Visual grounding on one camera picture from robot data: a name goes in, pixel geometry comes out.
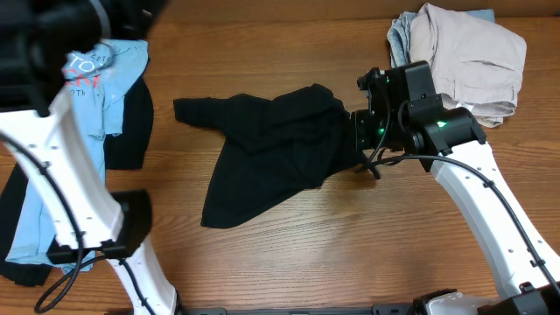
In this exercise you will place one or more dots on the beige folded pants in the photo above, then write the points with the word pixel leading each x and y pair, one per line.
pixel 475 64

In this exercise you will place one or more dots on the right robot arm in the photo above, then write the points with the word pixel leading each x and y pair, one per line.
pixel 406 120

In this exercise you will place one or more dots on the black garment under pile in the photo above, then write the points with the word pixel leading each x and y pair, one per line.
pixel 114 113

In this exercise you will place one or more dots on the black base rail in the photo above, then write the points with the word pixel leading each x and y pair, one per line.
pixel 376 309

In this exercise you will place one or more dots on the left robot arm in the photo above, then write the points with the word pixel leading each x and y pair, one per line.
pixel 38 128

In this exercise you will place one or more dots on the black t-shirt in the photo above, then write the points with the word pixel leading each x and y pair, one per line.
pixel 273 150

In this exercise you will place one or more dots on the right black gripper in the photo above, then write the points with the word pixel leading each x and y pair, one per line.
pixel 360 131

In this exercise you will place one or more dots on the grey-blue folded garment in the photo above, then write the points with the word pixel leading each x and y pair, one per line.
pixel 398 39

